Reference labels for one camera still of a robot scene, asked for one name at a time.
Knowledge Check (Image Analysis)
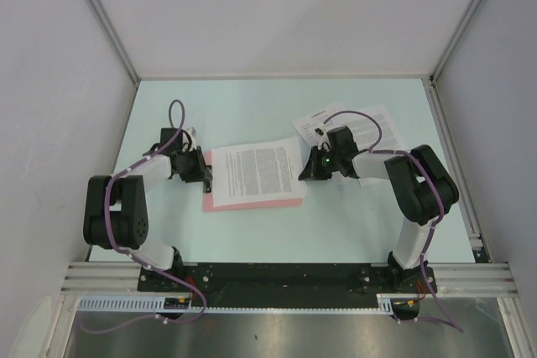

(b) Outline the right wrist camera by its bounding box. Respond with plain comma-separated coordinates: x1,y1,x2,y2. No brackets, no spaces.
315,122,331,152

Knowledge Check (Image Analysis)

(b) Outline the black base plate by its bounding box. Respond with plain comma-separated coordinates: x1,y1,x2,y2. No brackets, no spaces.
138,262,437,309

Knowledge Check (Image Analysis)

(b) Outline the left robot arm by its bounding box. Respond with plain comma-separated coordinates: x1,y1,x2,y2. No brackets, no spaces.
83,127,212,291

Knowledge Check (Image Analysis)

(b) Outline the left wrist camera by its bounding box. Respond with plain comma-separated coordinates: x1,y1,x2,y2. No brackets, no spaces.
184,127,197,152

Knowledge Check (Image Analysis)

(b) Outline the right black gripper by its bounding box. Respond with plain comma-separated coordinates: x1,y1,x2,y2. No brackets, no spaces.
299,146,341,182

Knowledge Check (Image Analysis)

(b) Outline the printed text sheet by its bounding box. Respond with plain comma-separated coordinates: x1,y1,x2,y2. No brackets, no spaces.
335,103,407,188
213,137,307,205

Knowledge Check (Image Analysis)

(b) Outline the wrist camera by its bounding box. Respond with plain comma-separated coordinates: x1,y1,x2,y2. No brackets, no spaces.
315,122,331,152
184,127,197,152

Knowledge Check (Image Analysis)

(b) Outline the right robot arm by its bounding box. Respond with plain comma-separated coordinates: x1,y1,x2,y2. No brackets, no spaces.
299,125,459,293

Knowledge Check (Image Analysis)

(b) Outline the printed form sheet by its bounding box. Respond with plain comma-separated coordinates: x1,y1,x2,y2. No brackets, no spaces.
292,102,345,147

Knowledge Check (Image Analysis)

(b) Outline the white cable duct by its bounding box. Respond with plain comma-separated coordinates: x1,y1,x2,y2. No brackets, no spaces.
78,296,402,315

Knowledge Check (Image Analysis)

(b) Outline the pink clipboard folder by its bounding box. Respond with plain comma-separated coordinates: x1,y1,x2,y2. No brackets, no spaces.
203,150,303,213

